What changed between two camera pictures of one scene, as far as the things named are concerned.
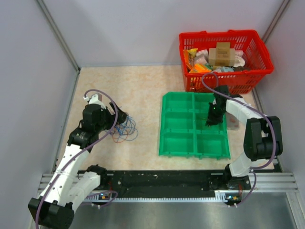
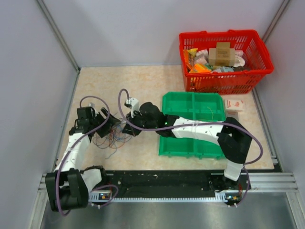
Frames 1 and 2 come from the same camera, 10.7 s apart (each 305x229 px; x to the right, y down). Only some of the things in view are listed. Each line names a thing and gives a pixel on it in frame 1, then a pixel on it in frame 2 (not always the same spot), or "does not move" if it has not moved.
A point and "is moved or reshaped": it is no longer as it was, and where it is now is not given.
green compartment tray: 183,131 does not move
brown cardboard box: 222,55 does not move
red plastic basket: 258,65 does not move
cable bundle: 125,131 is moved or reshaped
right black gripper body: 215,115 → 137,120
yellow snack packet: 193,51 does not move
